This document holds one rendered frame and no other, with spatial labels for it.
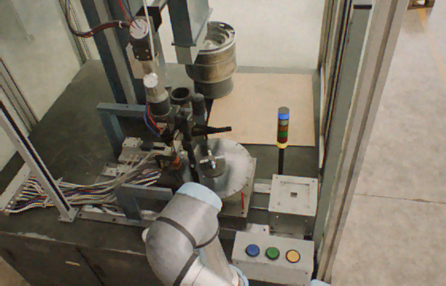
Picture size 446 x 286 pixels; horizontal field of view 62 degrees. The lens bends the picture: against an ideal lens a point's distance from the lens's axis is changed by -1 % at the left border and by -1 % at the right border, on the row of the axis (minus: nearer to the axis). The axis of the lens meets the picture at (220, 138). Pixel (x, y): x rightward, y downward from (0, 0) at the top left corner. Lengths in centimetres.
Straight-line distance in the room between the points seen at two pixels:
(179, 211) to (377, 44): 55
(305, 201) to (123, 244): 76
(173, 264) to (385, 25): 63
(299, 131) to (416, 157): 129
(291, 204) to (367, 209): 122
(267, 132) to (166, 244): 120
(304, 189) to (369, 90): 79
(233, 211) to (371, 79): 90
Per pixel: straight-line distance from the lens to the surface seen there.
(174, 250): 85
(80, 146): 211
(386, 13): 72
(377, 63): 78
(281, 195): 150
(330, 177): 116
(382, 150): 302
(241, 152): 158
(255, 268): 140
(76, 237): 175
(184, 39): 155
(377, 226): 258
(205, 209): 90
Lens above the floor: 211
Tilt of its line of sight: 45 degrees down
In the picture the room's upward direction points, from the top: 7 degrees counter-clockwise
